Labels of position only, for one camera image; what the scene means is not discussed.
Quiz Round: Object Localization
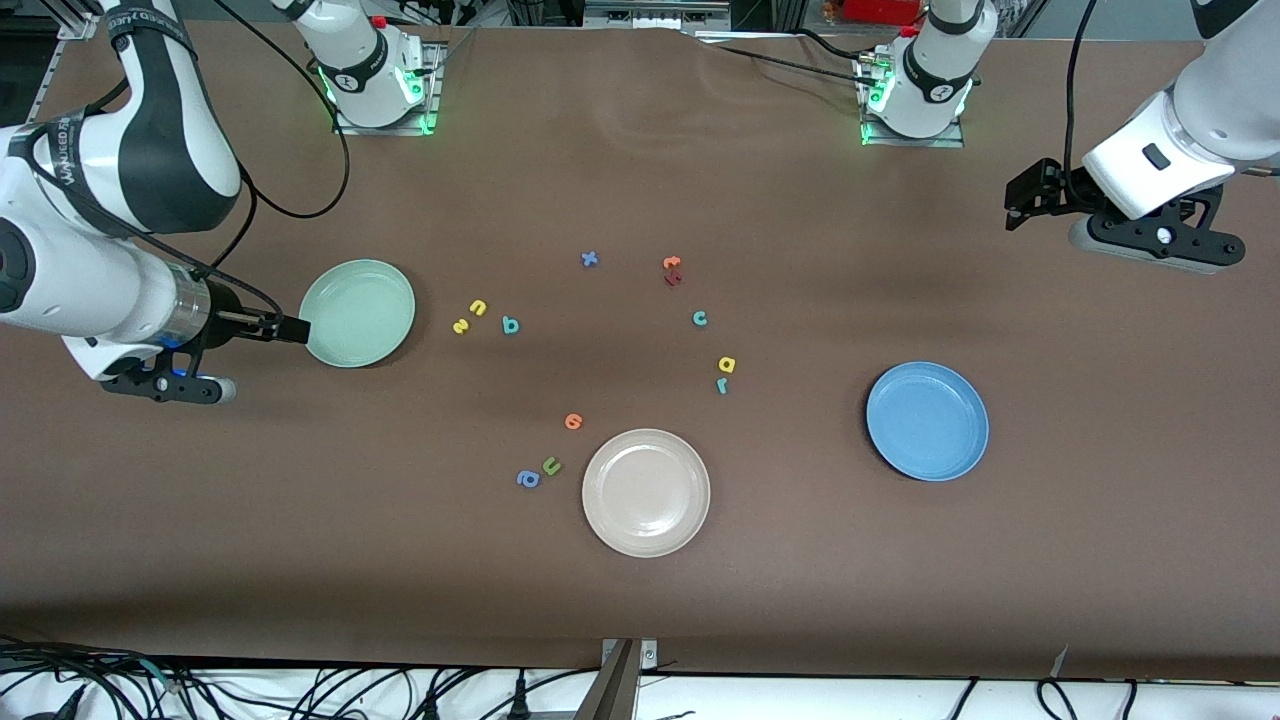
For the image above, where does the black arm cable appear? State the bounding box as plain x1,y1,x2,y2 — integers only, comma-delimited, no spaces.
1064,0,1101,196
210,0,351,321

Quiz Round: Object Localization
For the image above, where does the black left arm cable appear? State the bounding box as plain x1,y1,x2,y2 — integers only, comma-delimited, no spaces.
1064,0,1101,196

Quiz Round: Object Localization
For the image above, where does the beige plate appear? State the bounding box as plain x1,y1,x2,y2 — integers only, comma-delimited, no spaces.
581,428,712,559

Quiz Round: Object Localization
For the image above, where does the aluminium frame rail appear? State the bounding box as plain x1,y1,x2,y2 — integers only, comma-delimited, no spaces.
35,10,103,111

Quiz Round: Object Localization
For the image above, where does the black cable on table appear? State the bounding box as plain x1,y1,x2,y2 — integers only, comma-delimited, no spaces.
700,40,871,86
795,28,886,61

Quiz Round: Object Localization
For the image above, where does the black looped cable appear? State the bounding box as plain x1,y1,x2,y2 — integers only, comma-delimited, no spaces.
1035,678,1141,720

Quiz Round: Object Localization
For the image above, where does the aluminium profile bar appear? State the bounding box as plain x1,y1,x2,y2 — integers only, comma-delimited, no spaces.
575,640,641,720

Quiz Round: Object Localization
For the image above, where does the red box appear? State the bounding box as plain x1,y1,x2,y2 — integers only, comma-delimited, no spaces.
840,0,923,26

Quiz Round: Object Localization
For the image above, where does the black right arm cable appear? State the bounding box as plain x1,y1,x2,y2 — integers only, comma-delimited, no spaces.
210,0,351,321

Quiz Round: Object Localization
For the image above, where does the grey box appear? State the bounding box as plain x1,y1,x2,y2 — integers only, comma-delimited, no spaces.
583,0,733,31

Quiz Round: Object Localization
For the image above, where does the brown table cover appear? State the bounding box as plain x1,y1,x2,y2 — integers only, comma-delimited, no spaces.
0,18,1280,683

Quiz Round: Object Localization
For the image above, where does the light green plate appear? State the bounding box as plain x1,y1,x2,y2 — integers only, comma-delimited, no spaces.
298,259,417,369

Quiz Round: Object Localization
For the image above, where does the small metal bracket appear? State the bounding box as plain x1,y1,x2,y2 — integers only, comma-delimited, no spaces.
600,638,659,671

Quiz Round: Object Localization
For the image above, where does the blue plate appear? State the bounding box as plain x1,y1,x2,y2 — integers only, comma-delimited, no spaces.
865,361,991,483

